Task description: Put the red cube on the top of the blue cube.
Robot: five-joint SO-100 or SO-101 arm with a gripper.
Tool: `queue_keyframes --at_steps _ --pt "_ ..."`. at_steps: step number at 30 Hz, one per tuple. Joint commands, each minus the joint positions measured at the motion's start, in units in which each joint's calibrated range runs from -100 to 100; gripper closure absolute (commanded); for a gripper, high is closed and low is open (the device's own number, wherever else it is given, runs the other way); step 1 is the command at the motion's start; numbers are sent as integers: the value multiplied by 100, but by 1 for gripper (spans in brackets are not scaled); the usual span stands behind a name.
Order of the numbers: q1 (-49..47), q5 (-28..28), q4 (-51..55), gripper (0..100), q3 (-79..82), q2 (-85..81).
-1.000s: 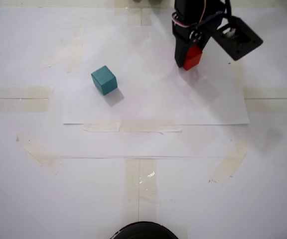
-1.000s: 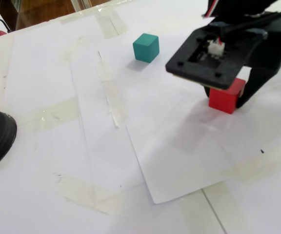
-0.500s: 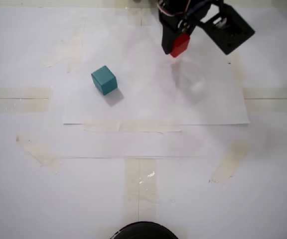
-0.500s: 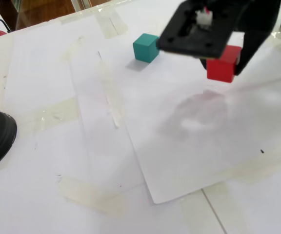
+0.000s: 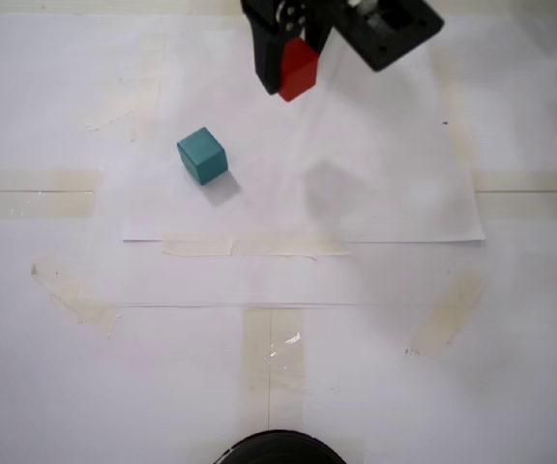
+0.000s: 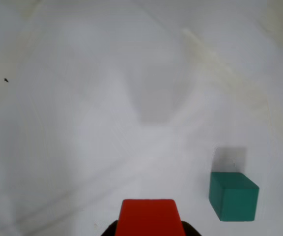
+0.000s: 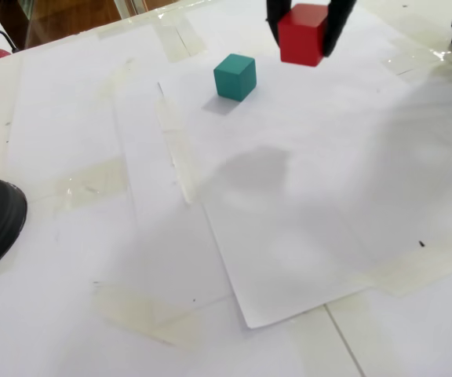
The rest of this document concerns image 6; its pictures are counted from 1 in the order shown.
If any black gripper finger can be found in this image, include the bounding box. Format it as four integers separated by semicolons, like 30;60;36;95
180;220;202;236
101;220;119;236

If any red cube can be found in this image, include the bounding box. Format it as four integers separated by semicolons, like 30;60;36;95
115;199;185;236

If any teal blue cube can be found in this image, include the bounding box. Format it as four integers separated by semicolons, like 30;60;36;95
208;172;260;222

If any white paper sheet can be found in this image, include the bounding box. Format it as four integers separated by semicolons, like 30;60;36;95
0;0;283;236

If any beige masking tape strip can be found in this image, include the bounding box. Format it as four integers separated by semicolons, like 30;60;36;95
180;27;269;113

